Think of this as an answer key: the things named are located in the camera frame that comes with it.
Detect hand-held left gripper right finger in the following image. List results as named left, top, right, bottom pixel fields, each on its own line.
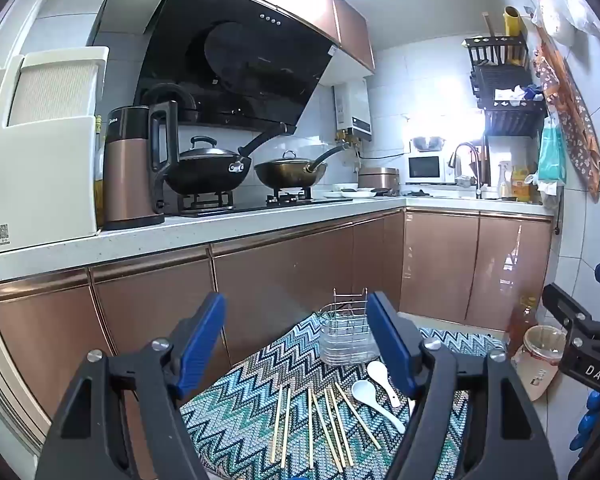
left=367, top=291, right=558, bottom=480

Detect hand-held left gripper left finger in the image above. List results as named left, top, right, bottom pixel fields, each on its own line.
left=35, top=292, right=228, bottom=480

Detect white ceramic spoon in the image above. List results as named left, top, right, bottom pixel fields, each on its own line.
left=367, top=360, right=402, bottom=409
left=351, top=379, right=406, bottom=435

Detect clear plastic utensil holder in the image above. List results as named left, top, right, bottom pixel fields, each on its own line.
left=320, top=287, right=381, bottom=365

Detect row of wooden chopsticks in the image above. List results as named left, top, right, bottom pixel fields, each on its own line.
left=270, top=382, right=382, bottom=473

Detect person's right hand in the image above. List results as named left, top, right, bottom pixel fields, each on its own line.
left=569, top=389, right=600, bottom=452

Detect cooking oil bottle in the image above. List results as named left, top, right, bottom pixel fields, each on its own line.
left=507, top=295, right=539, bottom=357

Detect clear plastic jar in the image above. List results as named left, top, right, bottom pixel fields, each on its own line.
left=511, top=325, right=569, bottom=402

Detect zigzag patterned woven mat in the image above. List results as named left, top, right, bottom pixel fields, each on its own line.
left=179, top=310, right=506, bottom=480

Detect bronze lower cabinets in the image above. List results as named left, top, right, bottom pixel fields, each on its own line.
left=0, top=207, right=554, bottom=463

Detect yellow packet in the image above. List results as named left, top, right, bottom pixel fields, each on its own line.
left=510, top=165, right=531, bottom=204

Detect teal hanging bag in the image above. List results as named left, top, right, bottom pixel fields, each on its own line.
left=537, top=117, right=567, bottom=184

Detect clear spray bottle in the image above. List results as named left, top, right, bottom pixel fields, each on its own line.
left=498, top=160, right=514, bottom=201

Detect black gas stove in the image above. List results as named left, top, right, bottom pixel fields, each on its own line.
left=164, top=186, right=355, bottom=219

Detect floral hanging cloth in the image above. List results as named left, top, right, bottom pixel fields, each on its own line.
left=532, top=24, right=600, bottom=205

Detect white dishes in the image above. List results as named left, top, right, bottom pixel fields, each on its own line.
left=324, top=185, right=397, bottom=199

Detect bronze rice cooker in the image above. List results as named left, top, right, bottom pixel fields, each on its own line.
left=358, top=167, right=400, bottom=192

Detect black lidded wok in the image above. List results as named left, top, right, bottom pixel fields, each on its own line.
left=164, top=122, right=289, bottom=197

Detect white microwave oven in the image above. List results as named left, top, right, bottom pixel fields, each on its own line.
left=405, top=153, right=456, bottom=185

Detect curved metal faucet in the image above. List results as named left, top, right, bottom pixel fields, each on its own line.
left=449, top=142, right=484, bottom=199

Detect bronze electric kettle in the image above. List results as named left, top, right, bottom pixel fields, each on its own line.
left=102, top=101, right=181, bottom=232

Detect metal bowl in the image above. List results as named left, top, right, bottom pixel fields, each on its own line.
left=412, top=135, right=447, bottom=152

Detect black dish rack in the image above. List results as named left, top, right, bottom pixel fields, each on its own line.
left=462, top=35, right=549, bottom=187

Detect white water heater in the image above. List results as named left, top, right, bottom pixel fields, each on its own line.
left=332, top=77, right=374, bottom=142

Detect white countertop appliance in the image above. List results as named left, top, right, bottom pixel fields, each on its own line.
left=0, top=46, right=112, bottom=255

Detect yellow container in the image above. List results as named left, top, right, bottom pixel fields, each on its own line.
left=503, top=5, right=523, bottom=39

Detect black range hood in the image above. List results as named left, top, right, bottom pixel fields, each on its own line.
left=132, top=0, right=342, bottom=135

